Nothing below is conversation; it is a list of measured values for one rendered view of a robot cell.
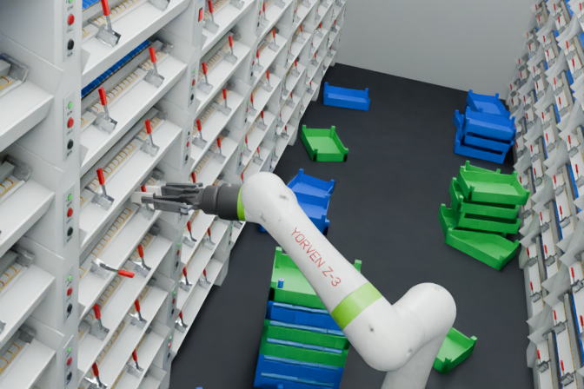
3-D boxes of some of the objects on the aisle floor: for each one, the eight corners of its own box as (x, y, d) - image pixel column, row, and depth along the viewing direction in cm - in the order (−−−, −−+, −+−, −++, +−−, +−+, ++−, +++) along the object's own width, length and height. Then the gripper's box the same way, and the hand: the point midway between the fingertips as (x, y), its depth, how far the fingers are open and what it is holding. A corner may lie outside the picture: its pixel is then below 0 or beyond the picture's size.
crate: (472, 352, 301) (477, 338, 298) (444, 375, 288) (449, 359, 284) (413, 313, 318) (417, 298, 314) (383, 332, 305) (388, 316, 301)
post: (169, 386, 262) (215, -118, 181) (158, 406, 254) (203, -114, 172) (115, 372, 265) (138, -134, 183) (103, 391, 257) (122, -129, 175)
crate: (336, 360, 286) (340, 345, 282) (335, 400, 268) (340, 385, 264) (259, 348, 286) (262, 332, 282) (253, 387, 268) (255, 371, 264)
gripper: (211, 229, 184) (122, 220, 189) (230, 198, 197) (146, 191, 202) (209, 203, 180) (117, 194, 185) (228, 173, 194) (142, 167, 199)
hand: (144, 194), depth 193 cm, fingers open, 3 cm apart
